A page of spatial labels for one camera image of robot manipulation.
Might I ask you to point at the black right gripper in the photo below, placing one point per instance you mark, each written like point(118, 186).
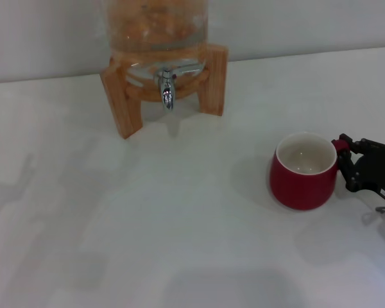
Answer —
point(377, 167)

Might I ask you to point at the red ceramic cup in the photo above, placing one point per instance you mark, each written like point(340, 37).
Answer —
point(298, 189)

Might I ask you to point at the chrome dispenser faucet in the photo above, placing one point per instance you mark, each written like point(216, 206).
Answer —
point(167, 93)

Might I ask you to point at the wooden dispenser stand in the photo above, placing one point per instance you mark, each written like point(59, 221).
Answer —
point(123, 106)

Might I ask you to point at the glass beverage dispenser jar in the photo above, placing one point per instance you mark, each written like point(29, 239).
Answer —
point(157, 25)

